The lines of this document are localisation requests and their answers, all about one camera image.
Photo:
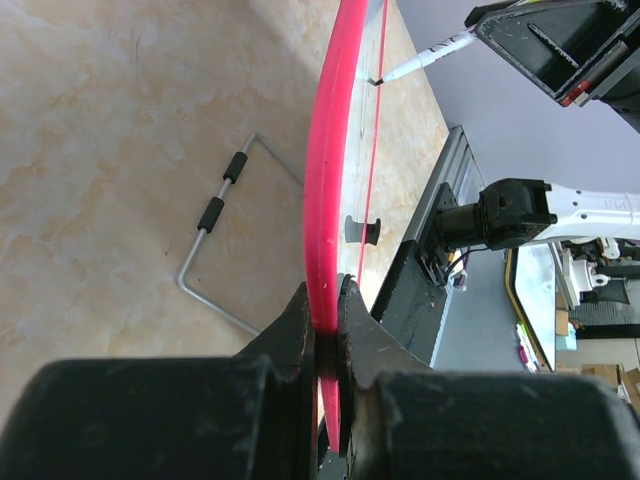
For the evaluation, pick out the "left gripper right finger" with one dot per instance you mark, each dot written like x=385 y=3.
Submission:
x=377 y=385

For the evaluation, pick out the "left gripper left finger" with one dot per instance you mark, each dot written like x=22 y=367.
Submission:
x=283 y=436

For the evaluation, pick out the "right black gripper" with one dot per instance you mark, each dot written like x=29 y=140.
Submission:
x=569 y=48

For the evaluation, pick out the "white marker pen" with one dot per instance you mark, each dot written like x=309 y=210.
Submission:
x=429 y=56

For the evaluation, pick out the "pink framed whiteboard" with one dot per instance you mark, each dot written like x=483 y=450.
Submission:
x=340 y=161

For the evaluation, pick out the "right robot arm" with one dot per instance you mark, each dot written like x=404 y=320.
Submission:
x=511 y=213

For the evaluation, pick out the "black whiteboard clip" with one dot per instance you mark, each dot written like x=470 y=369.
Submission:
x=363 y=233

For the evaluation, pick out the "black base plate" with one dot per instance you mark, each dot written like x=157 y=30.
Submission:
x=411 y=303

